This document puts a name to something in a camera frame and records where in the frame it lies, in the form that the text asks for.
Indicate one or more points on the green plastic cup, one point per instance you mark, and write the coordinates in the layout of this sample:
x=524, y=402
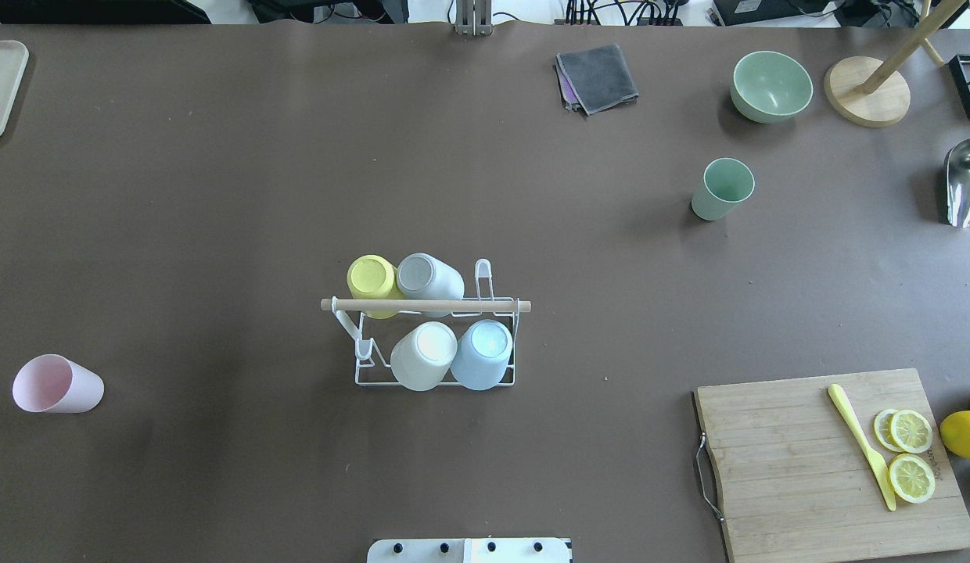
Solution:
x=725, y=184

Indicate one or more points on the pink plastic cup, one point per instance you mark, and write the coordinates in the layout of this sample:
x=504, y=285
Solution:
x=53, y=384

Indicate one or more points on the grey plastic cup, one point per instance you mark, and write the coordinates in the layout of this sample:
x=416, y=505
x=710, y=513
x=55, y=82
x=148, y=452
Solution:
x=422, y=277

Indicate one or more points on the light blue plastic cup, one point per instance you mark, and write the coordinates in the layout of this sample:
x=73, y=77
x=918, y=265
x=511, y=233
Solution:
x=483, y=355

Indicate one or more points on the cream white plastic cup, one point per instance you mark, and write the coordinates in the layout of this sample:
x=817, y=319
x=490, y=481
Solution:
x=421, y=359

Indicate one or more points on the yellow plastic cup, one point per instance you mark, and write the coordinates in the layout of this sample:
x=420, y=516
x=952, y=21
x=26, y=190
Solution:
x=373, y=277

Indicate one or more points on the grey folded cloth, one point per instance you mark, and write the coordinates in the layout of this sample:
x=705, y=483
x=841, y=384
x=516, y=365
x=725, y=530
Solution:
x=594, y=80

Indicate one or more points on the green bowl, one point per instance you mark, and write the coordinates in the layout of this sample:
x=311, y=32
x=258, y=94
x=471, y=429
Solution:
x=770, y=87

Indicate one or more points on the wooden mug tree stand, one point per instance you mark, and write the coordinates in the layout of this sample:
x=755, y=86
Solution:
x=870, y=92

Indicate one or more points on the yellow plastic knife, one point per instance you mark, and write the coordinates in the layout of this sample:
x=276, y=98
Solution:
x=875, y=460

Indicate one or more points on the lemon slice upper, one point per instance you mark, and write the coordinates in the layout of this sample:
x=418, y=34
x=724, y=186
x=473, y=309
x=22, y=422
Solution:
x=903, y=431

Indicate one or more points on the lemon slice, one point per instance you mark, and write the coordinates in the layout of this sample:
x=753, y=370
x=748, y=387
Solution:
x=912, y=478
x=903, y=431

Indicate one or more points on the lemon slice lower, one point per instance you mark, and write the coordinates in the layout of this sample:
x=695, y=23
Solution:
x=912, y=478

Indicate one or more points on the metal scoop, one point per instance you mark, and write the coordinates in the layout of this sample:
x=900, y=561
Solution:
x=958, y=185

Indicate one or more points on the whole yellow lemon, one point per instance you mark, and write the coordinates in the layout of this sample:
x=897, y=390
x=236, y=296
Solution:
x=955, y=433

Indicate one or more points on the beige plastic tray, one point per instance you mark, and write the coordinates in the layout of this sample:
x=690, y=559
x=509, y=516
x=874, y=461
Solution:
x=13, y=60

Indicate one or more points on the white wire cup holder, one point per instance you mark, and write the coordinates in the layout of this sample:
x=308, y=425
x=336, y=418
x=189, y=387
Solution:
x=374, y=326

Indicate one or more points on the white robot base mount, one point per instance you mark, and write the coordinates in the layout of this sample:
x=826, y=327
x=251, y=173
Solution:
x=488, y=549

